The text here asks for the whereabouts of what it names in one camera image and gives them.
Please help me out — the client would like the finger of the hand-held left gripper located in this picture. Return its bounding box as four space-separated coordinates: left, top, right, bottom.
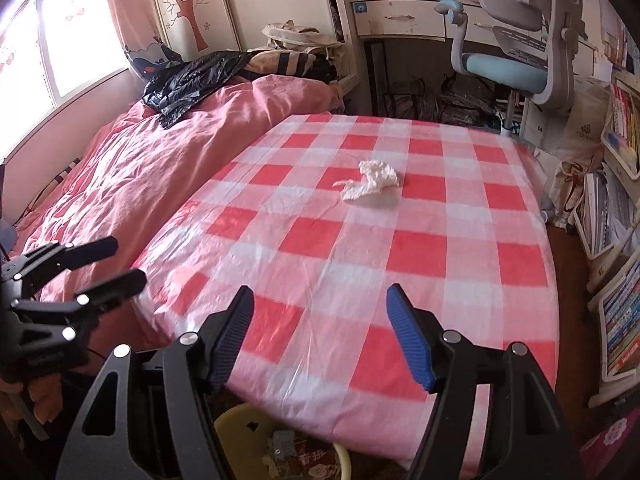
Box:
5 236 120 291
12 268 148 342

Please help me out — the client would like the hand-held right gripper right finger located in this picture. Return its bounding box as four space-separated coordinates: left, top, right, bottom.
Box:
386 283 586 480

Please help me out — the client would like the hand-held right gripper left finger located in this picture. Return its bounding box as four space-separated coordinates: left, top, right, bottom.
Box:
55 285 256 480

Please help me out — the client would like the yellow plastic bin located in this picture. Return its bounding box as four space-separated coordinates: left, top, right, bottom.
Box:
214 402 353 480

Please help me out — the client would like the red snack wrapper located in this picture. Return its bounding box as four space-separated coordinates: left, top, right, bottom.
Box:
292 440 341 480

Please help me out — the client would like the white tissue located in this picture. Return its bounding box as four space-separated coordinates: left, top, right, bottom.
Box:
340 159 399 204

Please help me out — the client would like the pink duvet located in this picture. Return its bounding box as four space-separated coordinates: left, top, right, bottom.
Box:
10 74 341 311

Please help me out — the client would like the red checked tablecloth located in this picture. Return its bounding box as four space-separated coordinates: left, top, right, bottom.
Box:
131 114 558 478

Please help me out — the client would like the black plastic bag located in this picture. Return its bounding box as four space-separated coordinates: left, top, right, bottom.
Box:
142 51 261 128

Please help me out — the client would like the row of books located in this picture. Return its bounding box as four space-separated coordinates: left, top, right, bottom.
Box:
602 275 640 376

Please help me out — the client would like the window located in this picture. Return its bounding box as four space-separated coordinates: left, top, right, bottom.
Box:
0 0 126 111

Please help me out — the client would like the white book rack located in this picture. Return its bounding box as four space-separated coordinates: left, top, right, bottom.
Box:
570 70 640 406

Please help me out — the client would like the pink floral rug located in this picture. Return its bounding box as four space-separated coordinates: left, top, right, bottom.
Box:
580 410 640 480

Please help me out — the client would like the pink curtain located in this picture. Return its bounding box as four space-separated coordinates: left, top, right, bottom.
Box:
102 0 171 78

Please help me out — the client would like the clear plastic bag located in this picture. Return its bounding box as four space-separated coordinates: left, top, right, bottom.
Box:
390 85 496 127

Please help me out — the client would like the tree print headboard panel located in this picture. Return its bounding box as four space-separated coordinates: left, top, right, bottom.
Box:
147 0 241 53

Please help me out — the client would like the white tote bag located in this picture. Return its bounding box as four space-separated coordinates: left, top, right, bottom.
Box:
555 80 611 171

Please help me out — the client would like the striped pillow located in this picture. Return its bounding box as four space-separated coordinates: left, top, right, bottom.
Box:
247 47 341 83

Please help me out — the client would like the grey blue office chair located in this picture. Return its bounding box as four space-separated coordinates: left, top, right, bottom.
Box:
434 0 593 136

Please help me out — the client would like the beige cloth bag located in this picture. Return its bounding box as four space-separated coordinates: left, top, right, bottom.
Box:
261 22 346 53

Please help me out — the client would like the white desk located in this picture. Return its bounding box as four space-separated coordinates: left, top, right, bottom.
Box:
350 0 611 81

